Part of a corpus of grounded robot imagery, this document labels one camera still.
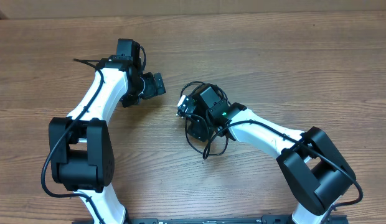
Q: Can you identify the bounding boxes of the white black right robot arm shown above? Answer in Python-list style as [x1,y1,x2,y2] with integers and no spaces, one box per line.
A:
[177,82,360,223]

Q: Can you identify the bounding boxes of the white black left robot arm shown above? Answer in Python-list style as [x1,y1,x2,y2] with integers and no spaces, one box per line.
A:
[40,39,166,223]

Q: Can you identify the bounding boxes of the black cable bundle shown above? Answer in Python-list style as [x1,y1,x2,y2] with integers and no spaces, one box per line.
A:
[179,80,230,160]

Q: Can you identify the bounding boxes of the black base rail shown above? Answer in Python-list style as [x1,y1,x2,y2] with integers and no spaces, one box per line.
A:
[72,215,349,224]

